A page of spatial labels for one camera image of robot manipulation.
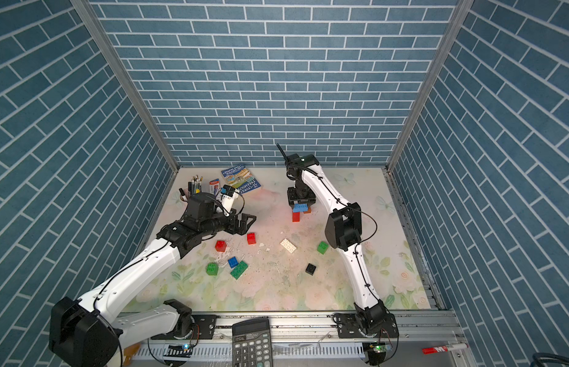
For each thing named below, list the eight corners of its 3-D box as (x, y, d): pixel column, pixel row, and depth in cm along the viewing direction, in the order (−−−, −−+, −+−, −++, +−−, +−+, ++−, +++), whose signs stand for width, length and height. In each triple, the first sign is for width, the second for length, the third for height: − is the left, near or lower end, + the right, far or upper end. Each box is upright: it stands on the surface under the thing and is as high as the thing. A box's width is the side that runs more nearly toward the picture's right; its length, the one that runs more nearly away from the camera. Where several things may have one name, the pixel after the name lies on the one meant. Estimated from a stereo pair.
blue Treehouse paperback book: (239, 197, 110) (238, 194, 108) (222, 175, 119) (220, 171, 117) (260, 186, 114) (259, 183, 112) (242, 165, 124) (241, 161, 122)
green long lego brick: (230, 274, 87) (229, 272, 86) (243, 262, 90) (242, 260, 89) (236, 280, 86) (235, 278, 84) (249, 267, 89) (248, 265, 87)
